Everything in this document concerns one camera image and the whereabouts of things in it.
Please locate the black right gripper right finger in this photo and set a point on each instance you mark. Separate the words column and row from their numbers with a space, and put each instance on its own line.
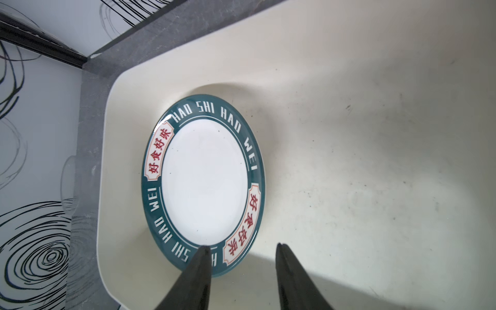
column 295, row 288

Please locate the cream plastic bin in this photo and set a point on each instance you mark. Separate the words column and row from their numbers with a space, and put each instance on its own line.
column 376, row 124

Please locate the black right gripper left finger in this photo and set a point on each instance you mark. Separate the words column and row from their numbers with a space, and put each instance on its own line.
column 192, row 289

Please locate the green rim plate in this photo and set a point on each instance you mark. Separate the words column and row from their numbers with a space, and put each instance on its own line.
column 203, row 183

